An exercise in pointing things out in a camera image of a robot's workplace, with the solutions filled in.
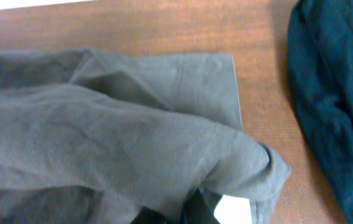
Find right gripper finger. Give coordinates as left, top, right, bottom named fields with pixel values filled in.
left=129, top=188, right=221, bottom=224

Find grey shorts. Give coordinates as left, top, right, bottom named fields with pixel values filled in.
left=0, top=49, right=291, bottom=223

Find navy blue folded garment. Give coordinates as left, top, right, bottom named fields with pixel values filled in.
left=287, top=0, right=353, bottom=223

